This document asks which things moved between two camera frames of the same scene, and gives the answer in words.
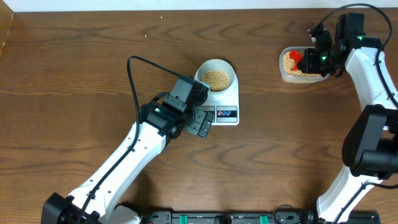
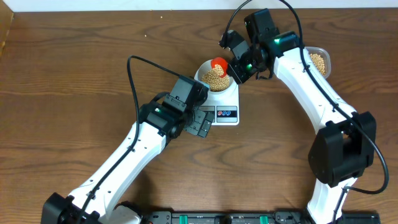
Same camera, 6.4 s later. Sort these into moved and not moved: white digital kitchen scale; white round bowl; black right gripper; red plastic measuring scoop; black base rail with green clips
Moved: red plastic measuring scoop; black right gripper
Not moved: white round bowl; black base rail with green clips; white digital kitchen scale
